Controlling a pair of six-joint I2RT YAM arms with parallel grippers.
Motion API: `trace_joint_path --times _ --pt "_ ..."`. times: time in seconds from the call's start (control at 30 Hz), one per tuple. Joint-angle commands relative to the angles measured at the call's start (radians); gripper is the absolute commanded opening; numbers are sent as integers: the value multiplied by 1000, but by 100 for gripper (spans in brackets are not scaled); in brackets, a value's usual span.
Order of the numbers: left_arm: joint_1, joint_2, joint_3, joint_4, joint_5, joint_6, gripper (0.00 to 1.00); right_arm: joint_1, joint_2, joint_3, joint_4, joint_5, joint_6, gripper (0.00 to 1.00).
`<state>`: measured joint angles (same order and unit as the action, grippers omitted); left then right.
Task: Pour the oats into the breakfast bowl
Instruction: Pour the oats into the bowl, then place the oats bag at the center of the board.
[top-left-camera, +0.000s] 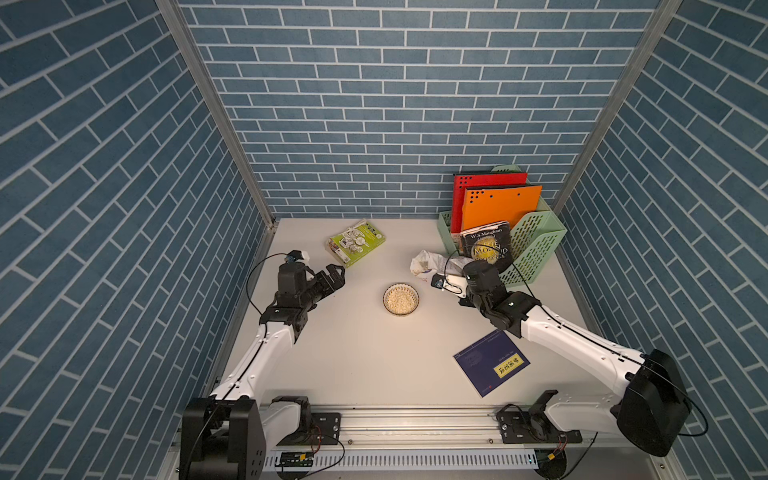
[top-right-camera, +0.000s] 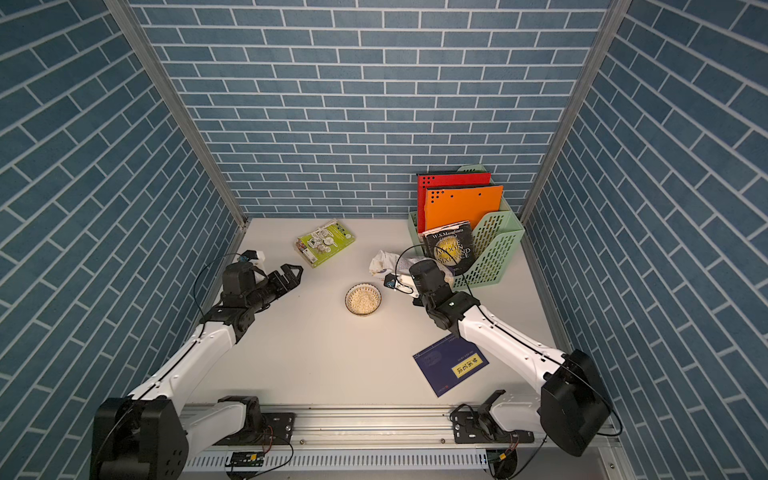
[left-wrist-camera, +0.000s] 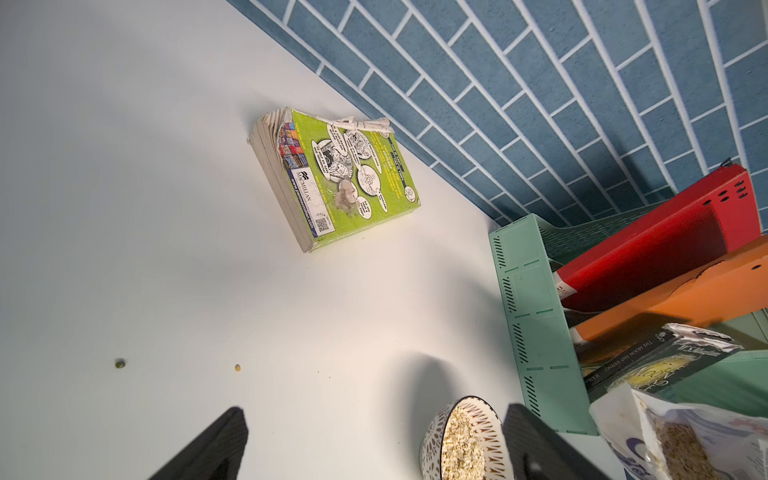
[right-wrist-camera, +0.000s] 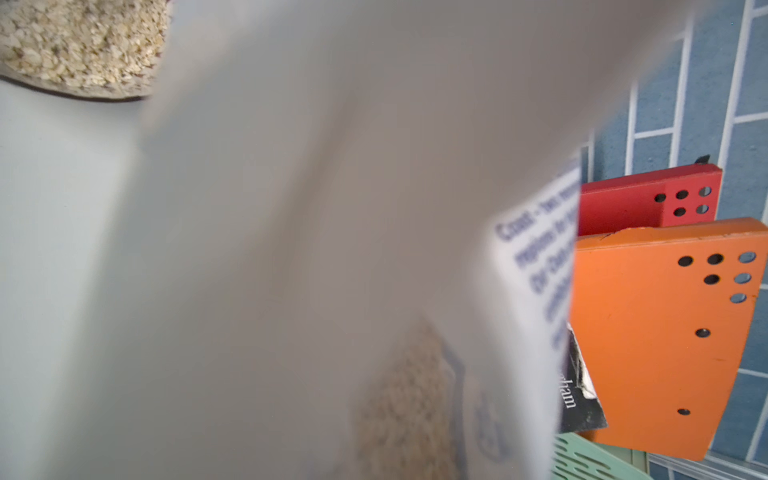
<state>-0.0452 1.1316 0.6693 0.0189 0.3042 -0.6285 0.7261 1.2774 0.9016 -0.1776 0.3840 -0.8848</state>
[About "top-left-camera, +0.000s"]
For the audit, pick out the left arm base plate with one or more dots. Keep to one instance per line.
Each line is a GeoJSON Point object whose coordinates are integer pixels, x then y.
{"type": "Point", "coordinates": [324, 429]}

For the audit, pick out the oats bag clear purple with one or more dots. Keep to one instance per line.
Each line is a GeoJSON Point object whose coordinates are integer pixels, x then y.
{"type": "Point", "coordinates": [427, 264]}

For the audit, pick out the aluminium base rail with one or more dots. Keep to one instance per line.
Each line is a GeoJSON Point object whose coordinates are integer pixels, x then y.
{"type": "Point", "coordinates": [420, 426]}

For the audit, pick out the purple booklet yellow label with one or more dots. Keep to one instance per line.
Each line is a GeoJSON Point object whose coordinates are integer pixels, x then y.
{"type": "Point", "coordinates": [491, 361]}

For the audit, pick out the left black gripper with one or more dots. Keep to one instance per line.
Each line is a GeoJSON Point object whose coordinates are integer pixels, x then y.
{"type": "Point", "coordinates": [328, 287]}

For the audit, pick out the dark paperback novel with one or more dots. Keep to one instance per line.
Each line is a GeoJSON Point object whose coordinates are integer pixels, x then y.
{"type": "Point", "coordinates": [490, 242]}

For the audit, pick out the white slotted cable duct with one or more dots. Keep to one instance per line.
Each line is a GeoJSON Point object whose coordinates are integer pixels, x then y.
{"type": "Point", "coordinates": [415, 460]}

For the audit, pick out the red folder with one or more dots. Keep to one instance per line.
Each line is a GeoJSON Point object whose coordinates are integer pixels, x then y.
{"type": "Point", "coordinates": [463, 182]}

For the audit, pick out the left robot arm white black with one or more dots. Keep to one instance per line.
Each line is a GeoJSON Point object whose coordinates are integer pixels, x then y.
{"type": "Point", "coordinates": [235, 456]}

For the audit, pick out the small black controller box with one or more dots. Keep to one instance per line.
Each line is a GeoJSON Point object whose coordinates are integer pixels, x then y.
{"type": "Point", "coordinates": [300, 460]}

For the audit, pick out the orange folder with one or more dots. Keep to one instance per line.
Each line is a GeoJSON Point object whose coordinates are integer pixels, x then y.
{"type": "Point", "coordinates": [490, 205]}

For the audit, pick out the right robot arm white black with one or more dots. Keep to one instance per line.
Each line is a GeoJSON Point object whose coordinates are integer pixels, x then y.
{"type": "Point", "coordinates": [647, 403]}

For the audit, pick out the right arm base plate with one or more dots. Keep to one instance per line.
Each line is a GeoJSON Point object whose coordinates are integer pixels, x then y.
{"type": "Point", "coordinates": [518, 428]}

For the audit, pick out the patterned red white bowl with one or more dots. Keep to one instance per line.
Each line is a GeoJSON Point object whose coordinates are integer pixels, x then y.
{"type": "Point", "coordinates": [401, 299]}

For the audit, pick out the green comic paperback book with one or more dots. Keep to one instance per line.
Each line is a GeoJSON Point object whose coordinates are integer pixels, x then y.
{"type": "Point", "coordinates": [355, 242]}

